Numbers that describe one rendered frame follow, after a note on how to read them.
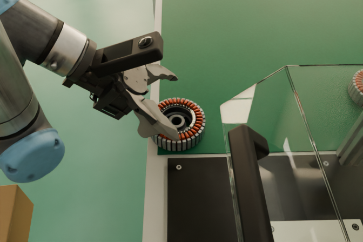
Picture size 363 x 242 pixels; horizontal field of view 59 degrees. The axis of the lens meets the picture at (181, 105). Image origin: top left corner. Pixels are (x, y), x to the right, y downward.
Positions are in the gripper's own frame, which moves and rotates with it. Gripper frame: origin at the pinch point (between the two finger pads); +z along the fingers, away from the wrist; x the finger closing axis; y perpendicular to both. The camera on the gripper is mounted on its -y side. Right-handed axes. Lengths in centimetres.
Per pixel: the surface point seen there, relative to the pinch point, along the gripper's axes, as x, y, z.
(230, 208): 17.8, -1.3, 8.9
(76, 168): -36, 92, 20
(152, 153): 5.5, 9.1, 0.6
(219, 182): 13.1, -0.4, 7.8
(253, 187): 28.9, -20.8, -13.2
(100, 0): -176, 97, 13
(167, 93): -9.7, 7.0, 2.5
